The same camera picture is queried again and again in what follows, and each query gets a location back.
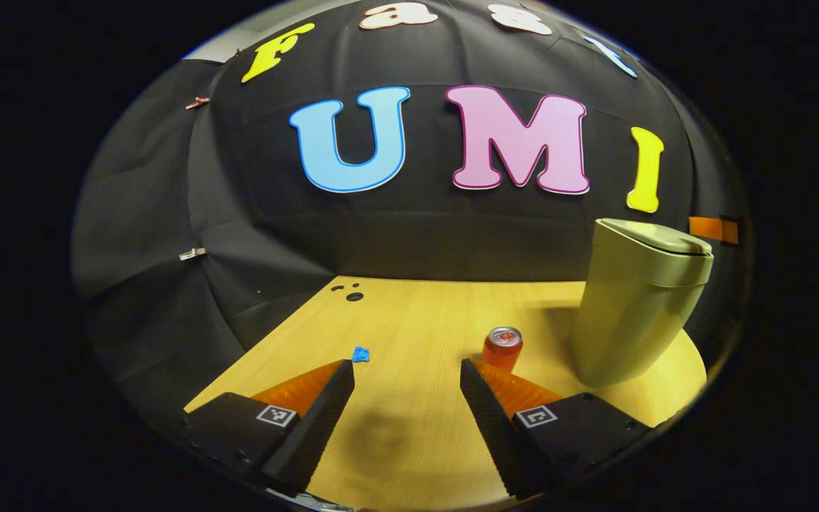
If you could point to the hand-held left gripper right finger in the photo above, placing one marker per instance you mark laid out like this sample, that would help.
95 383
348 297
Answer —
495 427

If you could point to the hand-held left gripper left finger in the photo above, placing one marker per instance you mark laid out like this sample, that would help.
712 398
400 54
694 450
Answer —
317 427

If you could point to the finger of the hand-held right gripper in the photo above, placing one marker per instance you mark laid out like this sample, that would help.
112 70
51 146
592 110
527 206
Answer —
708 228

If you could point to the red pop can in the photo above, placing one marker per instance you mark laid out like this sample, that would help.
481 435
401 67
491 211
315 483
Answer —
502 353

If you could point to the blue paper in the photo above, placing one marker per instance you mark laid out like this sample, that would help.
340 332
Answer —
360 354

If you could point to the pale green desktop garbage bin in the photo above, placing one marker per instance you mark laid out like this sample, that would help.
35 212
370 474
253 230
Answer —
630 313

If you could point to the wooden desktop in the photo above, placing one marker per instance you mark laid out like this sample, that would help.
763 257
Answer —
416 334

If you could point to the black backdrop cloth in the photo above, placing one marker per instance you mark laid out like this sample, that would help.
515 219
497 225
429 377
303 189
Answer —
416 235

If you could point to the silver metal clip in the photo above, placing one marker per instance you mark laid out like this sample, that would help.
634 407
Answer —
193 254

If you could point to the copper coloured clip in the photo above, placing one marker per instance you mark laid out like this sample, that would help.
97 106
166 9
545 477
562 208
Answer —
196 103

